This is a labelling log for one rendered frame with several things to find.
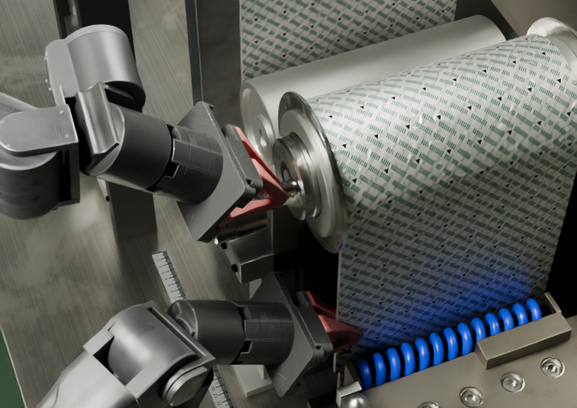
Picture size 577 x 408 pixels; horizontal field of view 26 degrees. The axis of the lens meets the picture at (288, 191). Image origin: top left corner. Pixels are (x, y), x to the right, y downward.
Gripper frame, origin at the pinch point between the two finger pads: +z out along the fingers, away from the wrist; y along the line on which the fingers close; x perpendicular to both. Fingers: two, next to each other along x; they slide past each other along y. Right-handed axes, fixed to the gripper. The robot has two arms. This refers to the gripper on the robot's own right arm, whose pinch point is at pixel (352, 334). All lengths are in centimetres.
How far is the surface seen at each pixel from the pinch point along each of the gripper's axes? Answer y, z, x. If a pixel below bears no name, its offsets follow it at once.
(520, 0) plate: -25.5, 20.9, 25.4
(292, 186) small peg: -3.9, -13.9, 14.6
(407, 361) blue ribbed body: 3.0, 5.6, -0.4
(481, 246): 0.3, 7.3, 13.1
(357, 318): 0.3, -1.1, 2.6
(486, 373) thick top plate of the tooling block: 6.7, 12.0, 2.3
